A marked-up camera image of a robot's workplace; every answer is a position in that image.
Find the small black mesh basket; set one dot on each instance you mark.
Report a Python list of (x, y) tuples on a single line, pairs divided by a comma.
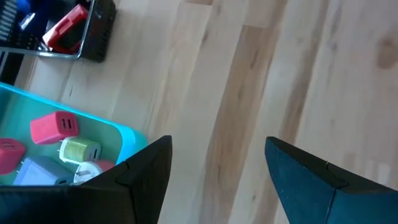
[(99, 34)]

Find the pink wall charger bolt emblem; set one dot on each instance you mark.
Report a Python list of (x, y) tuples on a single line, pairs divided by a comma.
[(9, 155)]

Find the red rectangular device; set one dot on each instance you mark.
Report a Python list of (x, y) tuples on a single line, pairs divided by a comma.
[(63, 29)]

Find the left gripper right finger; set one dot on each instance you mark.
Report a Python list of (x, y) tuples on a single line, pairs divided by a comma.
[(326, 199)]

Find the blue digital device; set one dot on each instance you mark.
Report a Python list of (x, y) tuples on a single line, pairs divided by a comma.
[(34, 12)]

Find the teal translucent plastic bin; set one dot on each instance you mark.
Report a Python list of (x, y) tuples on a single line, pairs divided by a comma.
[(124, 137)]

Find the plain pink wall charger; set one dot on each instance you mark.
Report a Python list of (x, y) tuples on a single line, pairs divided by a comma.
[(53, 128)]

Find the lavender grey wall charger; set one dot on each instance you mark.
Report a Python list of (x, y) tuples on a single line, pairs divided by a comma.
[(40, 172)]

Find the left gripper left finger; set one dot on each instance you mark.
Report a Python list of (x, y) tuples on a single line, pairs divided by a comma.
[(93, 202)]

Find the pink charger white face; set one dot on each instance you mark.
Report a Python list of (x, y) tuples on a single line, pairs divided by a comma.
[(91, 169)]

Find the light green charger white face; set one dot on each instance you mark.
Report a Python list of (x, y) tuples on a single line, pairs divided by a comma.
[(79, 151)]

